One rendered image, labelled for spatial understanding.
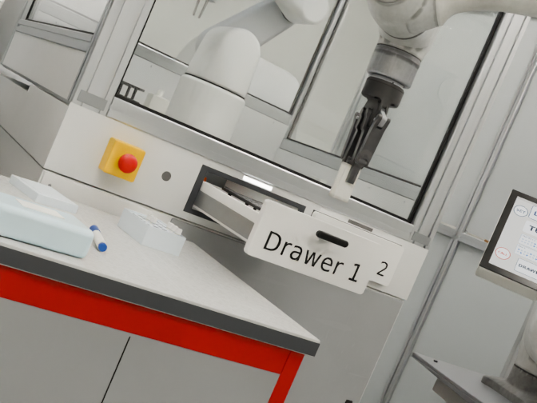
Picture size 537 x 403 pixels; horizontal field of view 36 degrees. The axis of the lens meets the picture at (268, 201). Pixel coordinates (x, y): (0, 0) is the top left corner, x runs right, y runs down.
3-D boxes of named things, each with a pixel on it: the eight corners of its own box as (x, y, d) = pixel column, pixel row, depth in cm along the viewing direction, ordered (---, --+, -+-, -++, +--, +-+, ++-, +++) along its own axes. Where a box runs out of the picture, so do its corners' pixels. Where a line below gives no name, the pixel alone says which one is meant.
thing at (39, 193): (75, 213, 154) (79, 205, 154) (34, 201, 148) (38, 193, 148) (48, 193, 164) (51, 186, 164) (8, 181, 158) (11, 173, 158)
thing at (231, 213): (354, 283, 169) (366, 256, 169) (252, 246, 156) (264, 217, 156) (269, 232, 204) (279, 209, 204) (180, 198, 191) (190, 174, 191)
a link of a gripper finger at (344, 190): (360, 168, 155) (362, 169, 154) (346, 202, 155) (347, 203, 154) (347, 162, 154) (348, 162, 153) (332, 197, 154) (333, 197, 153)
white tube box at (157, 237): (178, 256, 156) (186, 238, 156) (141, 244, 151) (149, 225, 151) (153, 237, 166) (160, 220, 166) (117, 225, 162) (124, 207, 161)
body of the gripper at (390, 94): (412, 90, 151) (392, 137, 152) (395, 89, 160) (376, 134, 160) (377, 73, 149) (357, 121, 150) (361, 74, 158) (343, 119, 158)
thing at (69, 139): (407, 300, 218) (428, 250, 217) (43, 167, 168) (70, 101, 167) (255, 213, 300) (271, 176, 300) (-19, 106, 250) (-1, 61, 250)
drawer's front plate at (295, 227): (362, 295, 168) (383, 245, 168) (245, 253, 154) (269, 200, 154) (358, 292, 170) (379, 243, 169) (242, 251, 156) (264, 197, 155)
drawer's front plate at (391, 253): (387, 287, 212) (405, 248, 211) (299, 253, 197) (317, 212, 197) (384, 285, 213) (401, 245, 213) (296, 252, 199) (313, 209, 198)
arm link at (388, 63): (409, 64, 160) (397, 93, 160) (369, 45, 157) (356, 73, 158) (429, 63, 151) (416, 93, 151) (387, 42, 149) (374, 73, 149)
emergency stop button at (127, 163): (133, 177, 169) (141, 158, 169) (116, 169, 167) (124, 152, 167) (129, 173, 171) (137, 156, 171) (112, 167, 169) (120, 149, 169)
